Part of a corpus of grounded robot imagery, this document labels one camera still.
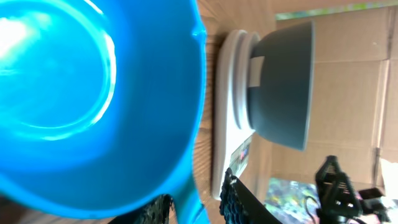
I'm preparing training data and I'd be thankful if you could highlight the white digital kitchen scale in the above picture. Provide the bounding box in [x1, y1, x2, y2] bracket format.
[211, 30, 260, 200]

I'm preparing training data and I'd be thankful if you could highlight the blue plastic measuring scoop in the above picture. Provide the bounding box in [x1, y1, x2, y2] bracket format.
[1, 0, 209, 223]

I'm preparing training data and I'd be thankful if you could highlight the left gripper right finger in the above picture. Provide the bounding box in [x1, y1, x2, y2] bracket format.
[220, 168, 281, 224]

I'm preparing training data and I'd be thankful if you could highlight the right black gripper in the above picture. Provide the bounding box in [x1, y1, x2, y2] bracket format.
[315, 156, 392, 224]

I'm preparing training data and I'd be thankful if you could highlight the teal metal bowl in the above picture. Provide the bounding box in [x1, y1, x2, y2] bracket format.
[247, 21, 315, 151]

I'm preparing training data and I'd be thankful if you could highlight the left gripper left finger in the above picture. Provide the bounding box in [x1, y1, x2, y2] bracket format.
[109, 195, 173, 224]

